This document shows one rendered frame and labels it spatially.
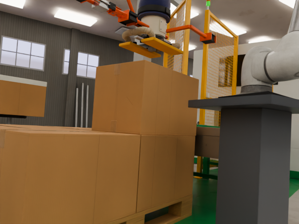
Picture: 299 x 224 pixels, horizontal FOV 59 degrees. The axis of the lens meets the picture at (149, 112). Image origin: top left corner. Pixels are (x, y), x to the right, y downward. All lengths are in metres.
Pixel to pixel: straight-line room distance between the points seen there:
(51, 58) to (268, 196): 9.27
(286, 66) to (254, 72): 0.17
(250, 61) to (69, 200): 1.08
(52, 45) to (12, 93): 7.17
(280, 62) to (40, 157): 1.09
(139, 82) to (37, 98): 1.95
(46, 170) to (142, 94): 0.64
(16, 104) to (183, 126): 1.96
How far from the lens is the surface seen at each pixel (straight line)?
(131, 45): 1.75
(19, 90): 3.15
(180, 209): 1.83
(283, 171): 1.50
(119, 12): 1.60
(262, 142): 1.34
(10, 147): 1.11
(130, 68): 1.49
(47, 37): 10.23
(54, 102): 9.92
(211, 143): 1.90
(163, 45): 1.70
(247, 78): 1.46
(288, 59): 1.35
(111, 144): 1.22
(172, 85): 1.63
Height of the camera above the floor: 0.59
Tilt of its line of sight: 3 degrees up
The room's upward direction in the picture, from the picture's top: 4 degrees clockwise
